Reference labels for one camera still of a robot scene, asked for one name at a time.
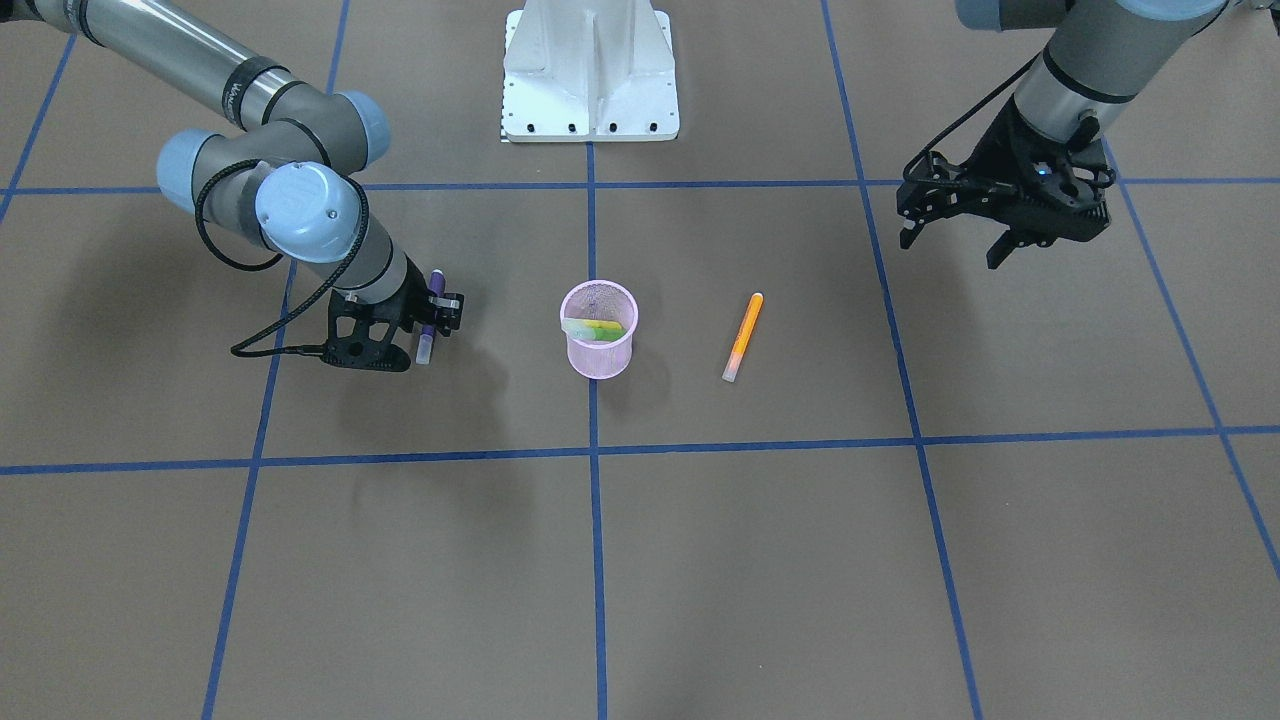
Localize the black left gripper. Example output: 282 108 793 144
899 100 1114 270

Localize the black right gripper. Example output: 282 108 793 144
375 263 465 337

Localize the purple marker pen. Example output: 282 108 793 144
415 268 445 366

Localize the yellow marker pen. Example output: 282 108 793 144
561 318 598 342

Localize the pink mesh pen holder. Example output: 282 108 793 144
559 281 640 380

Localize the orange marker pen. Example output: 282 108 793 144
721 292 765 383

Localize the green marker pen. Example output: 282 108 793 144
585 320 627 342

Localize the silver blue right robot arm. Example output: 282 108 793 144
3 1 465 340

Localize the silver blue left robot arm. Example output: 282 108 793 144
896 1 1228 269

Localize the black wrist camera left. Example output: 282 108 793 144
895 150 1018 228

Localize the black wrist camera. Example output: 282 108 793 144
895 150 1018 228
320 291 412 373

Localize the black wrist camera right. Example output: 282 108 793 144
320 291 412 373

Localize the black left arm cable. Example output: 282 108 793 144
900 55 1046 191

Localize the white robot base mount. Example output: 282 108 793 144
500 1 681 143

